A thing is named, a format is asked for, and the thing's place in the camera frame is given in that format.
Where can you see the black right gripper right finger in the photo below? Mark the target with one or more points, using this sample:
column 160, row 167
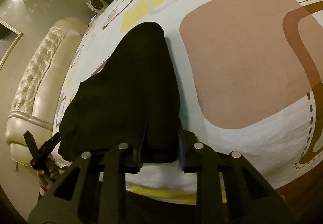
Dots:
column 229, row 188

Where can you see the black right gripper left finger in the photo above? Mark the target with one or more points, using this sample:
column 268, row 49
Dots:
column 93, row 186

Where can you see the black pants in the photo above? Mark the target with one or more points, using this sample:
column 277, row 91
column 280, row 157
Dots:
column 133, row 99

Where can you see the person's left hand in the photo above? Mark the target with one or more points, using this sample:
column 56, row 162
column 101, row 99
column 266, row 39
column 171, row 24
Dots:
column 46, row 178

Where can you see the cream leather headboard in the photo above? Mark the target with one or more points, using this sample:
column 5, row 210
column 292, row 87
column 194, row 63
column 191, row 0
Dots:
column 37, row 96

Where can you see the white patterned bed sheet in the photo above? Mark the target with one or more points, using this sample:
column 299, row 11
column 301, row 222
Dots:
column 250, row 78

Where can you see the gold framed wall picture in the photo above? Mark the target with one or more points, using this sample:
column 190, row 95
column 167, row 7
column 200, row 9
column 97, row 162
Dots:
column 9, row 38

